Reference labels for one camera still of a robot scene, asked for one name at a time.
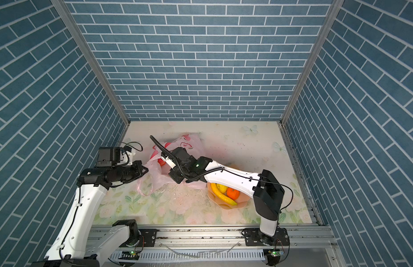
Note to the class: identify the red fake fruit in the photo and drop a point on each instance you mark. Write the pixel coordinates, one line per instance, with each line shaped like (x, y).
(161, 162)

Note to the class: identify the orange fake fruit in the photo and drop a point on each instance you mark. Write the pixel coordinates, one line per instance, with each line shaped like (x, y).
(232, 193)

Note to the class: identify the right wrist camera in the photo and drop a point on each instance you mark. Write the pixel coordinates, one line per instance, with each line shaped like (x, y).
(181, 156)

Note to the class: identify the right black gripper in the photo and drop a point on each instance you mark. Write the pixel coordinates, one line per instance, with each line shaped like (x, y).
(172, 173)

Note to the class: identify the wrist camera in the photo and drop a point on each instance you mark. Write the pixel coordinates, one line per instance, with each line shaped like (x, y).
(181, 156)
(109, 157)

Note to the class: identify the yellow fake fruit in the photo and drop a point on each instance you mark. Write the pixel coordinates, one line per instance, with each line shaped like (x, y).
(222, 188)

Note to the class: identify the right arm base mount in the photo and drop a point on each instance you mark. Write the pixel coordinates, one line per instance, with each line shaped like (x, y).
(254, 237)

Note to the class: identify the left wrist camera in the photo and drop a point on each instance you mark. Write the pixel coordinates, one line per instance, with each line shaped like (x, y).
(109, 157)

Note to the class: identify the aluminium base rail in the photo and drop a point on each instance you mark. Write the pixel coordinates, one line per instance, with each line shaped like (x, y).
(222, 243)

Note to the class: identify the yellow fake banana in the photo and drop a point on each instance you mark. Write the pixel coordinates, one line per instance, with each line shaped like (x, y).
(222, 196)

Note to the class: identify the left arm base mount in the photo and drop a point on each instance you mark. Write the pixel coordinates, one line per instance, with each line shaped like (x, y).
(146, 238)

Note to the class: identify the pink scalloped bowl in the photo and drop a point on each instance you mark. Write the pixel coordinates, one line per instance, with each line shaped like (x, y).
(242, 202)

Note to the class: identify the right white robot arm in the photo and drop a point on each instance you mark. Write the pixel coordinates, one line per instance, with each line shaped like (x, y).
(228, 185)

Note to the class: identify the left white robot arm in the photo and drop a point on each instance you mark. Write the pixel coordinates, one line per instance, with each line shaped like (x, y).
(69, 248)

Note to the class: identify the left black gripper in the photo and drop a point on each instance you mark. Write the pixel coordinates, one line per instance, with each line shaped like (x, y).
(137, 164)

